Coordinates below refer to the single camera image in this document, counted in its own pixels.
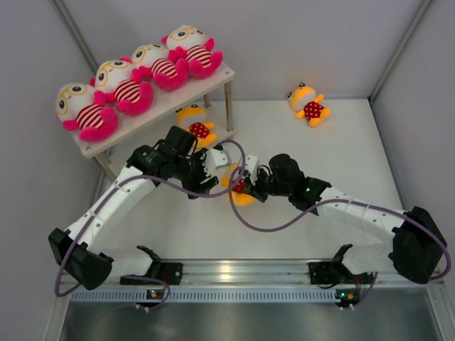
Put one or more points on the yellow plush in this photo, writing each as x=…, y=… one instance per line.
x=307, y=104
x=240, y=199
x=194, y=119

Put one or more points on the pink panda plush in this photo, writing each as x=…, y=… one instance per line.
x=83, y=110
x=154, y=62
x=123, y=85

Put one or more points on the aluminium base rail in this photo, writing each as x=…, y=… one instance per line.
x=256, y=272

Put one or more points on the white two-tier shelf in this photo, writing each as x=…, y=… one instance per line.
x=154, y=124

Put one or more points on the yellow plush back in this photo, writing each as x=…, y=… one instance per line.
x=307, y=104

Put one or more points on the pink panda plush face-down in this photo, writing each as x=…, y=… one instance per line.
x=196, y=48

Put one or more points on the left corner metal profile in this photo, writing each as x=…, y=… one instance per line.
x=73, y=29

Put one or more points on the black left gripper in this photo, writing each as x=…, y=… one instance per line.
x=195, y=185

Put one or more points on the grey slotted cable duct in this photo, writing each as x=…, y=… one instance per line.
x=209, y=295

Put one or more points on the corner metal profile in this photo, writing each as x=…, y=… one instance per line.
x=403, y=43
x=73, y=29

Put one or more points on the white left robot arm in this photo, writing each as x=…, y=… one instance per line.
x=78, y=248

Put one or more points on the yellow plush front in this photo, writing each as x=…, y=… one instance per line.
x=240, y=199

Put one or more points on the right corner metal profile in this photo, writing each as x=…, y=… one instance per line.
x=403, y=43

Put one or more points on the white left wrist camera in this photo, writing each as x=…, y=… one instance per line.
x=216, y=159

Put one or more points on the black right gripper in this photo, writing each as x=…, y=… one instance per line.
x=254, y=188

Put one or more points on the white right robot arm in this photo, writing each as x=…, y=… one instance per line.
x=410, y=242

